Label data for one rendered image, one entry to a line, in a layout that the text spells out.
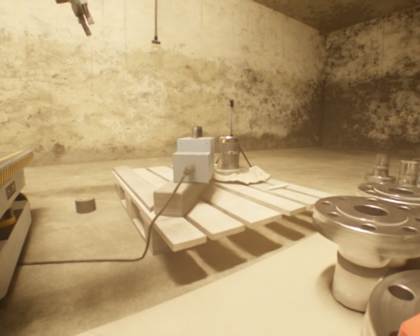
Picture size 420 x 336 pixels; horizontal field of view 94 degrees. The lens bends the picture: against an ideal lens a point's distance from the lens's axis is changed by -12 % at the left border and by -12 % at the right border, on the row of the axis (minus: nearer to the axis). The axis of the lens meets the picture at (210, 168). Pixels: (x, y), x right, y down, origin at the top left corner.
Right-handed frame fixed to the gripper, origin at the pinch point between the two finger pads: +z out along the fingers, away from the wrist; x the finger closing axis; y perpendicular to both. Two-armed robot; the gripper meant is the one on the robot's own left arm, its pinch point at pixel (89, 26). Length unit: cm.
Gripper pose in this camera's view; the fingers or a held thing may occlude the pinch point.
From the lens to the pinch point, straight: 133.3
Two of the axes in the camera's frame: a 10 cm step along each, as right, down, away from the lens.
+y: 7.5, -5.0, 4.3
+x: -5.5, -1.0, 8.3
